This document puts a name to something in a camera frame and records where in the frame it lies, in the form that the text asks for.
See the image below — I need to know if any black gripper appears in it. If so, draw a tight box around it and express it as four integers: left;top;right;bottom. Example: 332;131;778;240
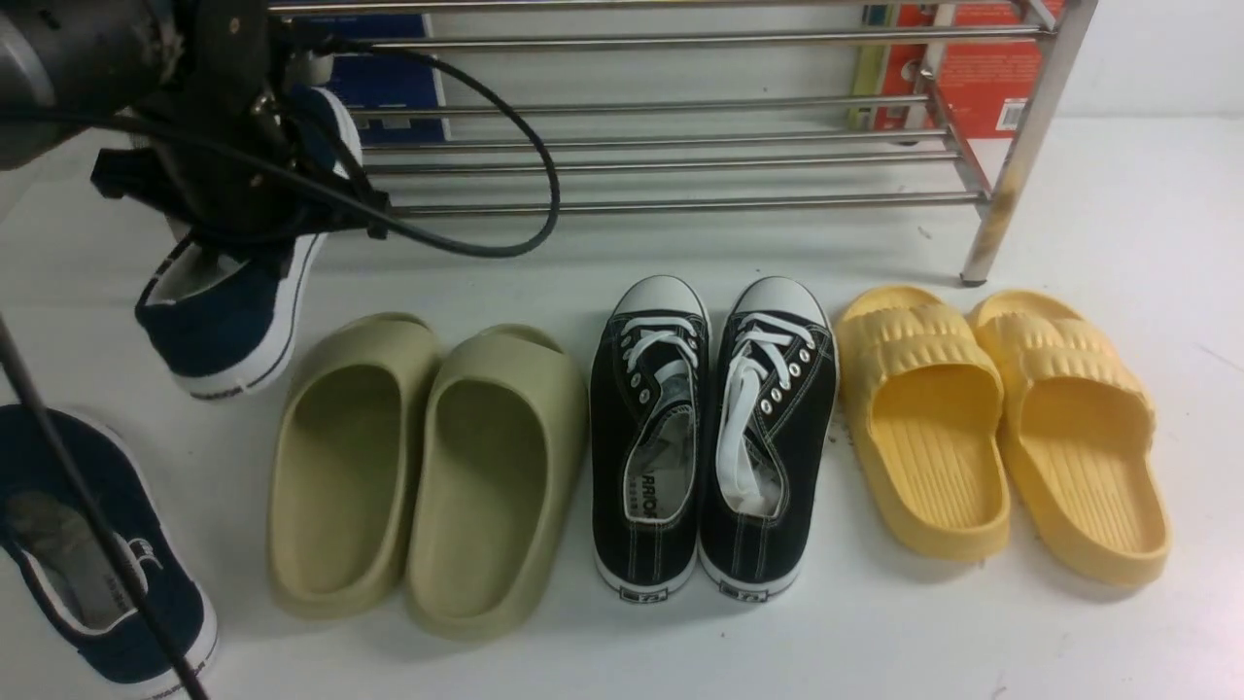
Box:
90;1;388;244

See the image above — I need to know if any navy slip-on shoe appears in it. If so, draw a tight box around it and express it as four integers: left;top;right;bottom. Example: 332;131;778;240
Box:
134;86;363;402
1;404;219;699

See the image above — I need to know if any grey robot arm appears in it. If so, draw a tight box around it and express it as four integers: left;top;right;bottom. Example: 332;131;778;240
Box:
2;1;387;251

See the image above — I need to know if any blue box behind rack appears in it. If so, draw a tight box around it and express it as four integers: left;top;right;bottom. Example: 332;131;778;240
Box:
294;14;450;145

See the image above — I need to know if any stainless steel shoe rack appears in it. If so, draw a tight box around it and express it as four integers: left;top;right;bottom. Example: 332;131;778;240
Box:
272;1;1098;288

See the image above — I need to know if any red box behind rack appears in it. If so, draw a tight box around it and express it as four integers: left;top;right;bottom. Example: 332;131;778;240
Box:
852;1;1042;139

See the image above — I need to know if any olive green slide left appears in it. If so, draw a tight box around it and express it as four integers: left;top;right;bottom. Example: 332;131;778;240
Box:
266;313;442;619

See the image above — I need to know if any olive green slide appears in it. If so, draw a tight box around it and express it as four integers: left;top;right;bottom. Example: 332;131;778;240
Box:
266;313;442;619
407;325;588;643

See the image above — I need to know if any olive green slide right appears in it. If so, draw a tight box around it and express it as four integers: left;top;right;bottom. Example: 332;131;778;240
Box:
407;325;588;643

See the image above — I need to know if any black canvas sneaker left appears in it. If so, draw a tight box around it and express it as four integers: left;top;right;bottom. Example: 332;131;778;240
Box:
588;275;712;606

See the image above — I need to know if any black canvas sneaker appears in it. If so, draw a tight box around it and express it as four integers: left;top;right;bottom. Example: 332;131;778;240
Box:
588;275;712;606
697;276;841;604

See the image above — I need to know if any black canvas sneaker right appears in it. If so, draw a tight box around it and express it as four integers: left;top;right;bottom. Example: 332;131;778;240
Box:
697;276;841;604

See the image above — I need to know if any yellow slide left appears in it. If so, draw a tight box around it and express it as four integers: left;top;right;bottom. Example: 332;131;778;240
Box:
833;285;1013;563

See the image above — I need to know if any yellow slide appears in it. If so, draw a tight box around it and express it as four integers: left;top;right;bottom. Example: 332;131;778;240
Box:
833;285;1013;563
969;291;1172;588

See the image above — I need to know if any yellow slide right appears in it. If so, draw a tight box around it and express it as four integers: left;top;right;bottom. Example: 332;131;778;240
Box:
969;291;1172;588

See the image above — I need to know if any black cable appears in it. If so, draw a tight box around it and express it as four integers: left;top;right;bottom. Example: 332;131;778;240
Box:
0;39;564;700

